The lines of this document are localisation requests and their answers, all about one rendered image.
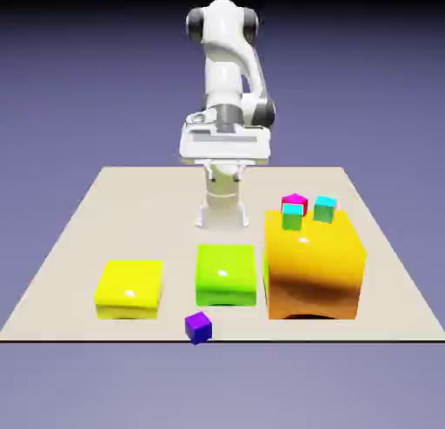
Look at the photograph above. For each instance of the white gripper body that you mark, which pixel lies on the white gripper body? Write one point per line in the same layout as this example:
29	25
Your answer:
226	146

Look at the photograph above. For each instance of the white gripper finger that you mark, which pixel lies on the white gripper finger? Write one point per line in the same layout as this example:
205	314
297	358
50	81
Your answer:
209	172
237	172

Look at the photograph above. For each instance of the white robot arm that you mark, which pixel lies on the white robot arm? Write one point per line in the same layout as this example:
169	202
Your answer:
222	54

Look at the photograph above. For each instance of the small magenta cube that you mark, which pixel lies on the small magenta cube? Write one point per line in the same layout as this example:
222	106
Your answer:
299	199

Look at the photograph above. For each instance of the small green cube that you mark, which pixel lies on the small green cube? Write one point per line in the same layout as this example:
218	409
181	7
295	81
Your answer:
324	212
292	219

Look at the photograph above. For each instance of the small purple cube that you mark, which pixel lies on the small purple cube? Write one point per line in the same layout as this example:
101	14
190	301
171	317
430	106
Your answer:
198	328

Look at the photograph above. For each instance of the large green box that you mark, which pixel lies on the large green box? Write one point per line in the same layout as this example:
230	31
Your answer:
226	272

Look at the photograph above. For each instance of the large orange box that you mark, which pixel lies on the large orange box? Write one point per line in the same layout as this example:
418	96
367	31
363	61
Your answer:
313	269

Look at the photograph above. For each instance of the large yellow box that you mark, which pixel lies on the large yellow box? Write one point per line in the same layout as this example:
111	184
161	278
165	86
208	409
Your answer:
128	286

